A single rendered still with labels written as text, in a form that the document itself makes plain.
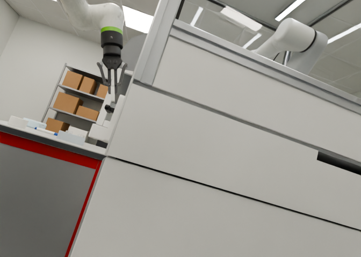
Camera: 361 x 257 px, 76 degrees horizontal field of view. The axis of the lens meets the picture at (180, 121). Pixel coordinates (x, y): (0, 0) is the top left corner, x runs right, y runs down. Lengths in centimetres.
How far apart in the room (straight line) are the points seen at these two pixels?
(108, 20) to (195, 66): 68
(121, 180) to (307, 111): 41
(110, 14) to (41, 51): 496
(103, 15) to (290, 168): 91
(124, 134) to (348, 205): 50
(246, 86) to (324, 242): 37
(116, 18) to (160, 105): 71
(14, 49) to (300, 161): 604
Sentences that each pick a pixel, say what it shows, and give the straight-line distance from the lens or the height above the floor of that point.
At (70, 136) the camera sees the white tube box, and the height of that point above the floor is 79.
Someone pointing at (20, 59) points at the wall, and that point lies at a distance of 610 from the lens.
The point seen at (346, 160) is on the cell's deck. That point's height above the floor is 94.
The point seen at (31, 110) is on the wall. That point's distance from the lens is 570.
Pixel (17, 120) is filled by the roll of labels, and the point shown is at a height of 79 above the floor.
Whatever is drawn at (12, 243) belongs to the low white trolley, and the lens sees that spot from 123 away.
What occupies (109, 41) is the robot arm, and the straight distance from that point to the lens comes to 105.
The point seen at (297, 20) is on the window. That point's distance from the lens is 65.
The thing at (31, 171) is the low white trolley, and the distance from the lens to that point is 115.
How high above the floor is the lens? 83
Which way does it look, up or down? 9 degrees up
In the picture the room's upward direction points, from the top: 17 degrees clockwise
